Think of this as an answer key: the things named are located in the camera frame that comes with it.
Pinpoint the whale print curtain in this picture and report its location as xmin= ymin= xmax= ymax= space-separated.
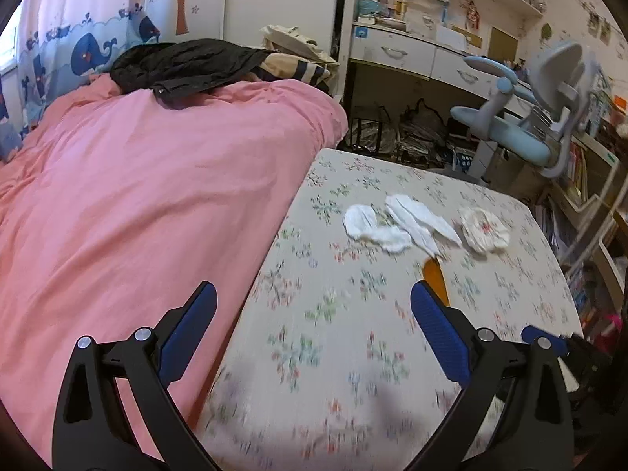
xmin=1 ymin=0 xmax=160 ymax=163

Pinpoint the crumpled stained tissue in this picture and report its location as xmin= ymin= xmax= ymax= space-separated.
xmin=459 ymin=207 xmax=511 ymax=254

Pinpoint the black jacket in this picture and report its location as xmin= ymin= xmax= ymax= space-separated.
xmin=110 ymin=38 xmax=272 ymax=104

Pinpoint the striped beige cloth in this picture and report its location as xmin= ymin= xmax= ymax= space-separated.
xmin=245 ymin=52 xmax=331 ymax=94

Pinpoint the floral bed sheet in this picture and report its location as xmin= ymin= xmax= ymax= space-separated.
xmin=196 ymin=149 xmax=580 ymax=470

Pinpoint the pink duvet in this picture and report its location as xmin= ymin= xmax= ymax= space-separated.
xmin=1 ymin=75 xmax=348 ymax=459

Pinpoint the white bookshelf cart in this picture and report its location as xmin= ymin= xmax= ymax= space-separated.
xmin=531 ymin=132 xmax=628 ymax=305

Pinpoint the long white tissue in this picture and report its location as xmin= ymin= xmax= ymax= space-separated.
xmin=385 ymin=195 xmax=462 ymax=258

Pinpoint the blue grey desk chair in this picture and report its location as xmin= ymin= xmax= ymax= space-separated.
xmin=450 ymin=40 xmax=599 ymax=180

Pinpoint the white desk with drawers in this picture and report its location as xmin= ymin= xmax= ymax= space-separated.
xmin=337 ymin=21 xmax=541 ymax=124

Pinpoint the small white tissue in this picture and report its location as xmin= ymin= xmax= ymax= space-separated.
xmin=343 ymin=204 xmax=413 ymax=254

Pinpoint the cream tote bag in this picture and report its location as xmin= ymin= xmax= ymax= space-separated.
xmin=261 ymin=24 xmax=338 ymax=69

